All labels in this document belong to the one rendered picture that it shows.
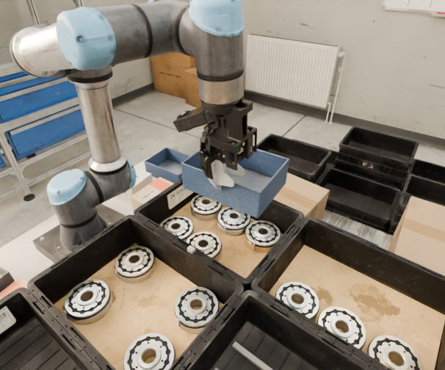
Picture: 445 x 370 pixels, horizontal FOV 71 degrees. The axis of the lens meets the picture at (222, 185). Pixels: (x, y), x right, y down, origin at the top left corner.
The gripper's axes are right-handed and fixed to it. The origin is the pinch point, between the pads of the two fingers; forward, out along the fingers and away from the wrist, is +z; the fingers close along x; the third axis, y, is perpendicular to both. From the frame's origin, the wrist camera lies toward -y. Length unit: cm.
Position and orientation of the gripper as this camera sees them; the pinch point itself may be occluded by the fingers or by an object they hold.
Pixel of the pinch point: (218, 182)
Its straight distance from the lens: 67.2
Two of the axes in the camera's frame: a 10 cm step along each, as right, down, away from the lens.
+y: 8.1, 3.5, -4.6
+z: 0.5, 7.5, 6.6
